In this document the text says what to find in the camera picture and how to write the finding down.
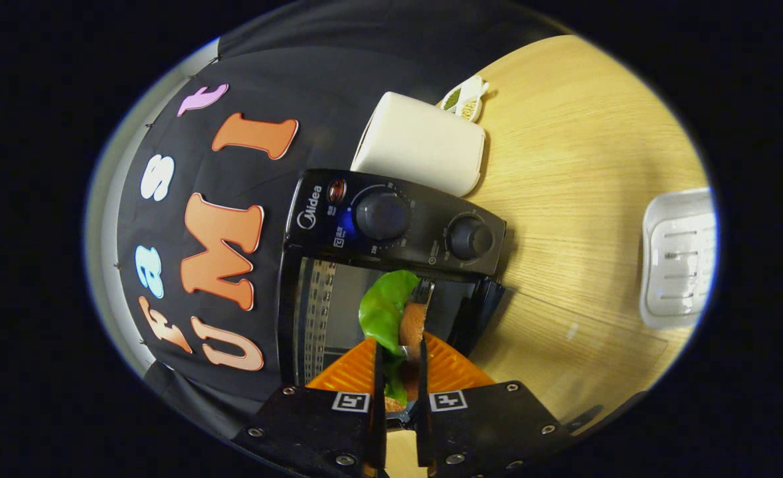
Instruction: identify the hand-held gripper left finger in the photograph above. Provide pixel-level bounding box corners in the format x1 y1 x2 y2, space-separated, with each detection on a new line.
232 337 387 478

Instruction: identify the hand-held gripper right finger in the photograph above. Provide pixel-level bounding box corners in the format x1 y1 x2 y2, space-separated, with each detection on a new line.
416 332 571 478

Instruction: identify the lettuce sandwich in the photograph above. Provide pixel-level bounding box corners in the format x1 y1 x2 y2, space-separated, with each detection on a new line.
359 270 435 412

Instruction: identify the black toaster oven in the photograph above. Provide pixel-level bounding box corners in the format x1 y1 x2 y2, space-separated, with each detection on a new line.
277 169 669 432

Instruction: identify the white pop-up toaster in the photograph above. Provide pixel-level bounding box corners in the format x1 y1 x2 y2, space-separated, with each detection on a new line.
351 92 487 197

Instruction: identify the white plastic tray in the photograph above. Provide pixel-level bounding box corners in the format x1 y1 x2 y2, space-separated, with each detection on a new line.
640 188 717 330

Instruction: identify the white condiment dish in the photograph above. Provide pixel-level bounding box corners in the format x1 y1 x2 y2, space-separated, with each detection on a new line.
439 75 490 123

